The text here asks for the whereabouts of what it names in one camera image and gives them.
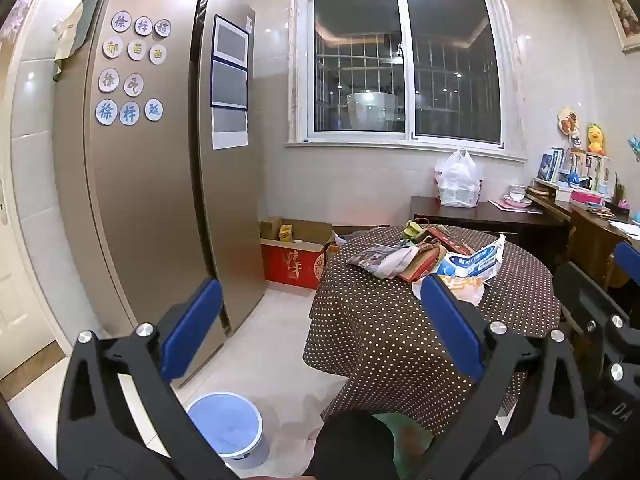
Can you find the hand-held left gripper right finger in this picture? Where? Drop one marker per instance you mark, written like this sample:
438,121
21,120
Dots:
452,330

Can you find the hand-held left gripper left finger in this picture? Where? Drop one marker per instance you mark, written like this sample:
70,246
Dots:
192,332

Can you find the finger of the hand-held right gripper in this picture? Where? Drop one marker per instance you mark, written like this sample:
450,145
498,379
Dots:
582,292
629,257

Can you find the blue white torn carton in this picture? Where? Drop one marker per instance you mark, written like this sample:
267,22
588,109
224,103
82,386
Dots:
472,262

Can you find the light blue plastic bucket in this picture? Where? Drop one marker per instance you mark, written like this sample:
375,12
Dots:
225,427

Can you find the white orange plastic bag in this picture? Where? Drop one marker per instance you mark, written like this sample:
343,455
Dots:
465,290

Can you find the wooden desk with shelf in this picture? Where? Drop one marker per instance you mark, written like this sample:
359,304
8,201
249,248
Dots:
595,230

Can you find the brown polka-dot tablecloth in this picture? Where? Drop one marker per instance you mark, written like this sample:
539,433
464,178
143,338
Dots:
400,350

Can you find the row of books and boxes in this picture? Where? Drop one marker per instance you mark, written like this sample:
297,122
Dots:
575,170

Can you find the printed grey plastic wrapper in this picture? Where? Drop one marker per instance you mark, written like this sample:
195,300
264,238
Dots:
375,260

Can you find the green banana bunch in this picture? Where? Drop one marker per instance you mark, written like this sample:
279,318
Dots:
414,231

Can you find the dark wooden cabinet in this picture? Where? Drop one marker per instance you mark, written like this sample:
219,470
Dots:
480,222

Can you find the green cloth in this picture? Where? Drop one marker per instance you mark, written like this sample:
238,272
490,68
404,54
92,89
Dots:
407,440

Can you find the white bowl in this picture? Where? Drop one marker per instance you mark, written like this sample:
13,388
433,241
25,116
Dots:
517,191

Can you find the pink paper sheet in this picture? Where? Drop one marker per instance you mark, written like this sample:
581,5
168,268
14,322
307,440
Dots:
500,205

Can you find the red cardboard box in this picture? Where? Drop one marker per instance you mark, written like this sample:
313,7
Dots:
292,265

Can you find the yellow duck plush toy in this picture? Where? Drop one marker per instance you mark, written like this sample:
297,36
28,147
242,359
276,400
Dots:
595,139

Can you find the small brown cardboard box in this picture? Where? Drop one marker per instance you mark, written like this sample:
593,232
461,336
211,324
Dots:
270,227

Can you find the small yellow box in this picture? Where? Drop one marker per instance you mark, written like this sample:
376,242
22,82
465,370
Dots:
285,233

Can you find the white plastic shopping bag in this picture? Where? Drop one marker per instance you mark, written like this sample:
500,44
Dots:
459,180

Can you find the beige double-door refrigerator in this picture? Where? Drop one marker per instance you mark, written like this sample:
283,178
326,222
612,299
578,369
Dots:
150,185

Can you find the dark cloth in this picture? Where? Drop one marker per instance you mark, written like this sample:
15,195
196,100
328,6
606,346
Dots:
350,447

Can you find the white door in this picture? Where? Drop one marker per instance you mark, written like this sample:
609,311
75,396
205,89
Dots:
22,270

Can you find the white-bordered grey sheet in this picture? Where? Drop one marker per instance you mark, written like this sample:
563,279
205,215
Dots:
229,127

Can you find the blue-bordered grey sheet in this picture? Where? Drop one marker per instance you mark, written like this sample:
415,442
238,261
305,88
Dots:
229,85
231,41

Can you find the white-framed sliding window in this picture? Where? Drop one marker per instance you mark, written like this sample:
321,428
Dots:
405,62

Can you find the group of round character magnets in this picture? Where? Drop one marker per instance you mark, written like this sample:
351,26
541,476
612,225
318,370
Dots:
131,67

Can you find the white cloth bag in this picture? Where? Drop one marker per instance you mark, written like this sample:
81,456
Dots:
69,30

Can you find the cartoon wall decoration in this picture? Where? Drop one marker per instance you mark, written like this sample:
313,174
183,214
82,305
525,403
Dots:
568,121

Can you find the framed wall picture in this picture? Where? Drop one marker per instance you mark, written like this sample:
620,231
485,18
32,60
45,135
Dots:
622,12

